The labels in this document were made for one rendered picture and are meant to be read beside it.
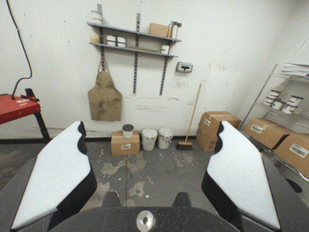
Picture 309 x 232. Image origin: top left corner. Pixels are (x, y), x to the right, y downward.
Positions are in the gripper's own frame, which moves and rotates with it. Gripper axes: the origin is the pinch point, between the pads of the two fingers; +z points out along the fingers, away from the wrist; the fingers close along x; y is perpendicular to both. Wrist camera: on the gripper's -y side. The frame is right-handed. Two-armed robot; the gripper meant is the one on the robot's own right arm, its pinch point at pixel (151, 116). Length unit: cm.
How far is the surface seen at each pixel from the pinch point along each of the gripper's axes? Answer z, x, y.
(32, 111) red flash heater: 98, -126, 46
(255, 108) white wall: 208, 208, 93
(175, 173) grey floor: 119, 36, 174
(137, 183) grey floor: 95, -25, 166
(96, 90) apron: 171, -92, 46
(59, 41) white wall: 169, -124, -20
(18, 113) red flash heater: 87, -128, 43
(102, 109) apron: 173, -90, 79
